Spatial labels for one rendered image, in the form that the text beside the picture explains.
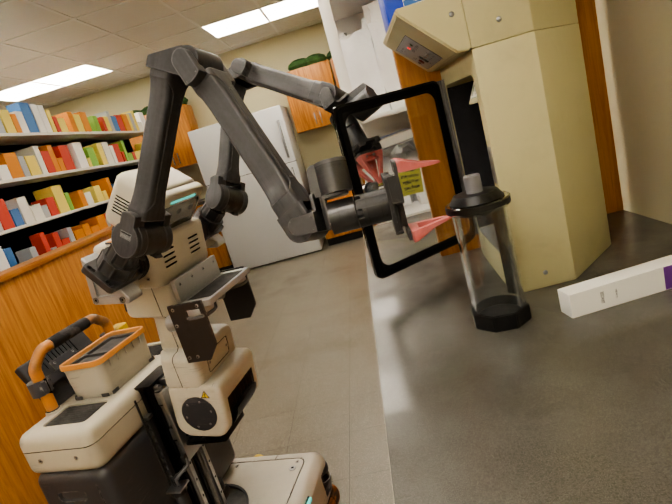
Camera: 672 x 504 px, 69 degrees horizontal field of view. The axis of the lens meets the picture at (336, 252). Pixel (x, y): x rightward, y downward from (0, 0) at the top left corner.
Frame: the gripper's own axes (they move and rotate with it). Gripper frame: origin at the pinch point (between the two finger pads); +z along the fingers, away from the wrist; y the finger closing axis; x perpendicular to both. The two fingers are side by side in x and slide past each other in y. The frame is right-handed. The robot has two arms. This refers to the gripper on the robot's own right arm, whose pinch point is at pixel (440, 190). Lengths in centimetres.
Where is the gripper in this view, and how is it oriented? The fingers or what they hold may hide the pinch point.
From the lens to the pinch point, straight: 85.3
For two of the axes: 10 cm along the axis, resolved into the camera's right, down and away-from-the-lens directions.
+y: -2.6, -9.4, -2.3
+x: 0.3, -2.5, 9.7
